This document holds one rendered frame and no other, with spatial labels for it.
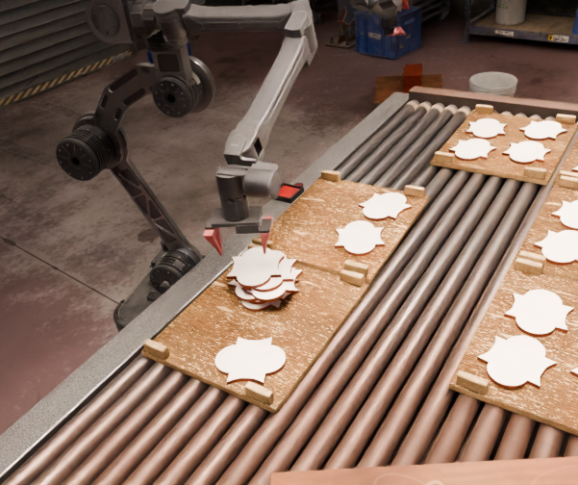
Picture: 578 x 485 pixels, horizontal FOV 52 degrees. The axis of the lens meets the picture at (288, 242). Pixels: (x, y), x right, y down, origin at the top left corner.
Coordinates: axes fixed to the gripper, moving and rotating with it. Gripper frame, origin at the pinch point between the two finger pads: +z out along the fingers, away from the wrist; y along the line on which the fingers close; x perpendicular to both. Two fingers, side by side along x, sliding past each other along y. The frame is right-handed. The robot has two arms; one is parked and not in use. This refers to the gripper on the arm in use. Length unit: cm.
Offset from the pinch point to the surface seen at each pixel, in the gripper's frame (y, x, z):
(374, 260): 28.9, 14.6, 14.6
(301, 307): 11.8, -2.2, 14.8
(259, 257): 1.6, 8.3, 8.1
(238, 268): -2.9, 4.1, 8.2
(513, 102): 81, 103, 12
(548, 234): 72, 21, 13
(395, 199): 36, 41, 13
